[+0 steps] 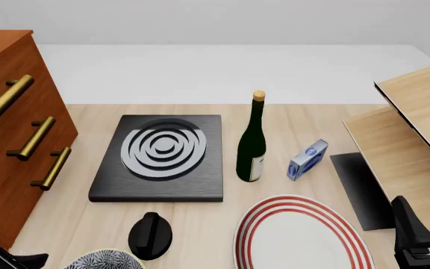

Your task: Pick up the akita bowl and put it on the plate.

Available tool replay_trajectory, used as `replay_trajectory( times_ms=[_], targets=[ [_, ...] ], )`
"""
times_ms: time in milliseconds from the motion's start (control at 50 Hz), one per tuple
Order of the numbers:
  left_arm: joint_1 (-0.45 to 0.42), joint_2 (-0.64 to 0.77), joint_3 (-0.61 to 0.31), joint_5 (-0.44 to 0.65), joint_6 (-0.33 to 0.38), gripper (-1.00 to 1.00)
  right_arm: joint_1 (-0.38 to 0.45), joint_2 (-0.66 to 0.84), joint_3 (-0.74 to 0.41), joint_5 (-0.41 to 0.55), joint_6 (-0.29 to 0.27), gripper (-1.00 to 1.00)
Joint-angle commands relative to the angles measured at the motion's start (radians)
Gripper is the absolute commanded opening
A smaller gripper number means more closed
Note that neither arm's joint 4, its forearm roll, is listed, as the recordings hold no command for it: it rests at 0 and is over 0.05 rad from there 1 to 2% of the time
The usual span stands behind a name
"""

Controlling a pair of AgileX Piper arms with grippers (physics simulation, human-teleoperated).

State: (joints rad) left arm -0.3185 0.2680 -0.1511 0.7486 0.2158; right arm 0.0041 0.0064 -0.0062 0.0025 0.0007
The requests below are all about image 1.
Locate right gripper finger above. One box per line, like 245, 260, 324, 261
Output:
391, 195, 430, 254

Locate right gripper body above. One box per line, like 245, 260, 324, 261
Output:
394, 242, 430, 269

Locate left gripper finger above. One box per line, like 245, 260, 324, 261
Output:
8, 253, 50, 269

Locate black white patterned bowl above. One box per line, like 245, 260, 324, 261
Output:
62, 247, 146, 269

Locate white plate with red rings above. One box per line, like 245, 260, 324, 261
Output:
232, 194, 376, 269

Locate flat black stove plate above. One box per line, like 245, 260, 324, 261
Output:
88, 114, 225, 204

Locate wooden cabinet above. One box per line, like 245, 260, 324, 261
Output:
0, 29, 79, 250

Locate pale wooden rack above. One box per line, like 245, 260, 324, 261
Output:
329, 58, 430, 235

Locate small blue printed box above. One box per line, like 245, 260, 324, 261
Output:
286, 139, 329, 182

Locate dark green wine bottle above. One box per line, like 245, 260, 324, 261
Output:
235, 90, 267, 183

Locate brass cabinet handle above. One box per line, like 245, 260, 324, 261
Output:
30, 146, 72, 191
0, 74, 35, 120
6, 116, 57, 161

